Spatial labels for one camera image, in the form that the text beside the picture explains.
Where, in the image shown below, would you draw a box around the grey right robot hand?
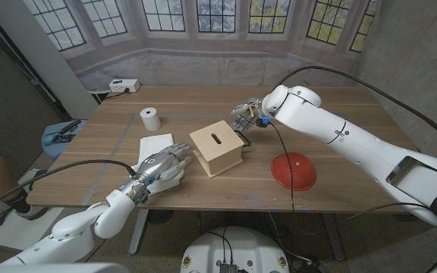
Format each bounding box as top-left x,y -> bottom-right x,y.
229,97 -> 271,132

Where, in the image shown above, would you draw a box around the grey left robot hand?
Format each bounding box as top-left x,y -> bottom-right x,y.
134,142 -> 193,185

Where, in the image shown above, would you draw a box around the wooden box with slot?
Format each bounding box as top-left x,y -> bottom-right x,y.
189,120 -> 245,179

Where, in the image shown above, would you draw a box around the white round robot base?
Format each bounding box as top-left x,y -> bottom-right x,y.
180,226 -> 291,273

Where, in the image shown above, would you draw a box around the white folded paper towel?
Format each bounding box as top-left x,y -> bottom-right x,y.
130,133 -> 185,196

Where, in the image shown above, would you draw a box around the white tissue roll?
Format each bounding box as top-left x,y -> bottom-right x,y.
140,107 -> 162,132

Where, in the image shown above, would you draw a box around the red bowl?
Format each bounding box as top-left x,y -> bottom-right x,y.
271,151 -> 317,192

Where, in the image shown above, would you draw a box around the black hand tool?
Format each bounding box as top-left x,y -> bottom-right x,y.
56,119 -> 83,137

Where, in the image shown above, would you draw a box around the printed window backdrop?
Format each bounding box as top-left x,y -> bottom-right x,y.
20,0 -> 382,93

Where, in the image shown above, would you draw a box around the grey table leg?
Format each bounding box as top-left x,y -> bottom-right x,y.
128,209 -> 150,255
320,212 -> 347,262

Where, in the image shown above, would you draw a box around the white power strip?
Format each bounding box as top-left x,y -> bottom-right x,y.
108,78 -> 141,94

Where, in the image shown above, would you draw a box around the blue round stool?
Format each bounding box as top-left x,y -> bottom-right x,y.
41,119 -> 89,160

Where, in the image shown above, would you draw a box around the grey white sneaker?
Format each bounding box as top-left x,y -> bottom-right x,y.
13,202 -> 49,221

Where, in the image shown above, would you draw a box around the white floor board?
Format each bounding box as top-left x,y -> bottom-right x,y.
0,206 -> 75,252

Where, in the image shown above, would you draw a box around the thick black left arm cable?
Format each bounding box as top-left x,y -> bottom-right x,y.
0,159 -> 138,217

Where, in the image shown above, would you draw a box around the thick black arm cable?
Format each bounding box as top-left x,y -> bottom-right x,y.
0,159 -> 138,217
275,65 -> 437,157

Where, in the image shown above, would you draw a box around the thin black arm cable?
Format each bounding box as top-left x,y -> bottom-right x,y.
269,121 -> 296,213

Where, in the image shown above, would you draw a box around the black power strip cable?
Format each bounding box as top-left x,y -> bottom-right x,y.
89,87 -> 131,103

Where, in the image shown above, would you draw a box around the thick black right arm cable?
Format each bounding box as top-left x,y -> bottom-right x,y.
275,65 -> 437,157

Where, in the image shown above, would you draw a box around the blue handled pliers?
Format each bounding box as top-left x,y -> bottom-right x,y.
42,132 -> 77,146

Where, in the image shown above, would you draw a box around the white wall panel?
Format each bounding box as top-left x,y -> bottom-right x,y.
0,0 -> 100,121

